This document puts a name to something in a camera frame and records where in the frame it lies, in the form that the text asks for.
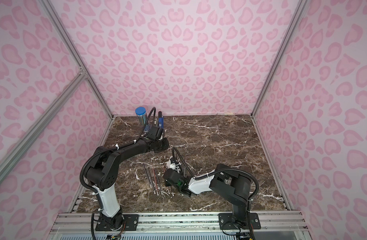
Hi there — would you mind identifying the red capped pencil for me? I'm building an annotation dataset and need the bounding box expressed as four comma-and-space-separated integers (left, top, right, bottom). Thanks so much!
163, 166, 173, 194

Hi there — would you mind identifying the dark pencil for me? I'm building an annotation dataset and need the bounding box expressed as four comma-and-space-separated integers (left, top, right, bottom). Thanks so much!
142, 164, 155, 192
147, 168, 158, 195

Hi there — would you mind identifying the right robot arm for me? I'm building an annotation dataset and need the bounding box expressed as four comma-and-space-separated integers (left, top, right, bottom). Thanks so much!
163, 164, 259, 228

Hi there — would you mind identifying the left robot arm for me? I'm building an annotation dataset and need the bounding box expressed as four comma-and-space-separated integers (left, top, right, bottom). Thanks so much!
79, 126, 169, 229

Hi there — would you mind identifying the blue-capped metal cylinder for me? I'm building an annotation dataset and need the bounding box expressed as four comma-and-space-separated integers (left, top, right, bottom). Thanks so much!
135, 107, 147, 131

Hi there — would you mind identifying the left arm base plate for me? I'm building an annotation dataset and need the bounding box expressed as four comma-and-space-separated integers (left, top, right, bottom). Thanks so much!
95, 214, 139, 232

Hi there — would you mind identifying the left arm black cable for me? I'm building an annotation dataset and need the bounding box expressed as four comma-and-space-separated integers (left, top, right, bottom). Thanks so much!
79, 107, 157, 240

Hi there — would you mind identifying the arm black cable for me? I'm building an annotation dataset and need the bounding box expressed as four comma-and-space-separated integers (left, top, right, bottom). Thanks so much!
171, 146, 260, 240
79, 107, 157, 240

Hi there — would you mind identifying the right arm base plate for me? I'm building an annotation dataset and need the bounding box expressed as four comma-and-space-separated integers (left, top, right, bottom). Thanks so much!
218, 213, 261, 231

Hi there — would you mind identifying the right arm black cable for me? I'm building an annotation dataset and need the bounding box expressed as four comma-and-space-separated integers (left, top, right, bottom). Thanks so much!
171, 146, 260, 240

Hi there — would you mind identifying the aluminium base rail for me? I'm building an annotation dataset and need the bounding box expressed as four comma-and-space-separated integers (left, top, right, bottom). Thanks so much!
49, 211, 311, 240

